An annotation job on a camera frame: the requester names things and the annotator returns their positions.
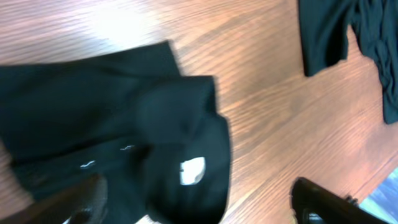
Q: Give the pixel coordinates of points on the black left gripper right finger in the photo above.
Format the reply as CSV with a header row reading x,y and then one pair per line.
x,y
312,204

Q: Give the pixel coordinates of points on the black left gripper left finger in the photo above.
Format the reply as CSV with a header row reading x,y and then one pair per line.
x,y
83,203

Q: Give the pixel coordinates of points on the black polo shirt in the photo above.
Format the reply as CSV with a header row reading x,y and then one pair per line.
x,y
154,134

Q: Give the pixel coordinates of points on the black t-shirt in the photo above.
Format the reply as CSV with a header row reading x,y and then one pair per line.
x,y
323,27

